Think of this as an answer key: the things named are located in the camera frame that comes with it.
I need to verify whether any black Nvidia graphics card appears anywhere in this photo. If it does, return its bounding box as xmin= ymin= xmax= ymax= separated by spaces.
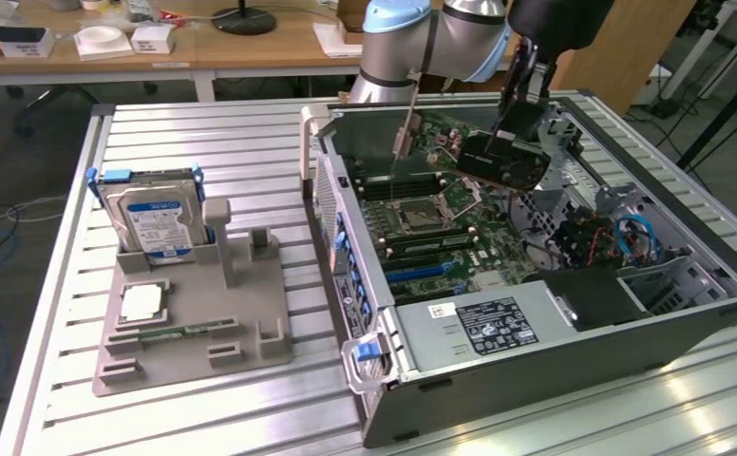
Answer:
xmin=392 ymin=68 xmax=552 ymax=192

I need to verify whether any silver perforated disk bay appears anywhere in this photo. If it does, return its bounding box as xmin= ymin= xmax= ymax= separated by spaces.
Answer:
xmin=530 ymin=102 xmax=598 ymax=210

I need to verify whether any wooden cabinet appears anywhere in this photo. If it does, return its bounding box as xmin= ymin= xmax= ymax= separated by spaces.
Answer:
xmin=532 ymin=0 xmax=701 ymax=116

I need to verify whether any white round dish block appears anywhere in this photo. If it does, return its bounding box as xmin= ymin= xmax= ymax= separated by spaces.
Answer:
xmin=74 ymin=26 xmax=138 ymax=62

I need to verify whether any silver CPU chip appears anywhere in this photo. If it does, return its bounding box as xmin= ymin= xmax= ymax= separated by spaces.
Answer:
xmin=119 ymin=284 xmax=168 ymax=320

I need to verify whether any long blue expansion slot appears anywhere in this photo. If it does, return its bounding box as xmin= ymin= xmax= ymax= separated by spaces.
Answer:
xmin=386 ymin=263 xmax=464 ymax=283

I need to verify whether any white paper booklet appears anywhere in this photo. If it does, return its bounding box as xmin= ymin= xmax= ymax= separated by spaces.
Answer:
xmin=312 ymin=21 xmax=370 ymax=60

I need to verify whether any blue disk wire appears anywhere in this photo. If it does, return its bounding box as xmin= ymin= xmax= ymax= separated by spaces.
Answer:
xmin=614 ymin=214 xmax=663 ymax=263

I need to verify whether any wooden desk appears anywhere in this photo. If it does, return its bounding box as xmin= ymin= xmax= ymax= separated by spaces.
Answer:
xmin=0 ymin=0 xmax=542 ymax=89

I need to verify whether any silver socket cover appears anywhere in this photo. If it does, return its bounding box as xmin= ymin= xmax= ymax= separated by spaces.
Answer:
xmin=439 ymin=176 xmax=488 ymax=216

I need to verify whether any white box dark lid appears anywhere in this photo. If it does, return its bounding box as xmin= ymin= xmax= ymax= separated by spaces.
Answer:
xmin=0 ymin=26 xmax=58 ymax=60

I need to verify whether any red and black wire bundle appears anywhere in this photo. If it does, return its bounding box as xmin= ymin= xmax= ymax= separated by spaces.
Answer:
xmin=555 ymin=212 xmax=622 ymax=270

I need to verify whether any silver chipset heatsink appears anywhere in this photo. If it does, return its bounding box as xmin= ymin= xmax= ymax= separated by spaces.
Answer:
xmin=471 ymin=272 xmax=515 ymax=290

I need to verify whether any black lamp base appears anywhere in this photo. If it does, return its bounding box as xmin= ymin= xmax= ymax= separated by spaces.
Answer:
xmin=211 ymin=0 xmax=279 ymax=36

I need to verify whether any hard disk blue carrier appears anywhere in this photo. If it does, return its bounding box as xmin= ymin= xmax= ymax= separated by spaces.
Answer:
xmin=84 ymin=163 xmax=210 ymax=267

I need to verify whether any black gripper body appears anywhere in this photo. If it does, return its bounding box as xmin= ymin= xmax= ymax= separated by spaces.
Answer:
xmin=507 ymin=0 xmax=618 ymax=67

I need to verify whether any brown cardboard box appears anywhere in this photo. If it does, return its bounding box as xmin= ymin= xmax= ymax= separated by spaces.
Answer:
xmin=335 ymin=0 xmax=371 ymax=34

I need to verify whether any CPU socket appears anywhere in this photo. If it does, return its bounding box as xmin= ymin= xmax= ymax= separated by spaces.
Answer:
xmin=392 ymin=197 xmax=456 ymax=230

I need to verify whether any green RAM stick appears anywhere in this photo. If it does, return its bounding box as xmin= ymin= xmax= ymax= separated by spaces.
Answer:
xmin=138 ymin=322 xmax=218 ymax=339

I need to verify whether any grey plastic parts rack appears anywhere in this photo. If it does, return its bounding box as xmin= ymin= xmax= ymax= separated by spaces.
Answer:
xmin=92 ymin=198 xmax=294 ymax=399

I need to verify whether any open dark grey PC case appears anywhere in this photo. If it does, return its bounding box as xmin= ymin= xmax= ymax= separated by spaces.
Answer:
xmin=296 ymin=89 xmax=737 ymax=450

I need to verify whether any white cardboard box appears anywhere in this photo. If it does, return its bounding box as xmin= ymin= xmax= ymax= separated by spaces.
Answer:
xmin=130 ymin=24 xmax=178 ymax=55

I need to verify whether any black chair base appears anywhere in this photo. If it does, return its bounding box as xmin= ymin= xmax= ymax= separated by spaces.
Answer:
xmin=7 ymin=84 xmax=102 ymax=139

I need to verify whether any green motherboard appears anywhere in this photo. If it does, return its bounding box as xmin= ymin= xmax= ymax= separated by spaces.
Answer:
xmin=343 ymin=111 xmax=535 ymax=305

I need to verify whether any installed black RAM stick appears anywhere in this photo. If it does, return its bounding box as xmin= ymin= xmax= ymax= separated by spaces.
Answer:
xmin=388 ymin=236 xmax=472 ymax=257

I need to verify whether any grey power supply unit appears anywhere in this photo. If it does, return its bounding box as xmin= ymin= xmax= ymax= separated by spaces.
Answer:
xmin=394 ymin=279 xmax=580 ymax=372

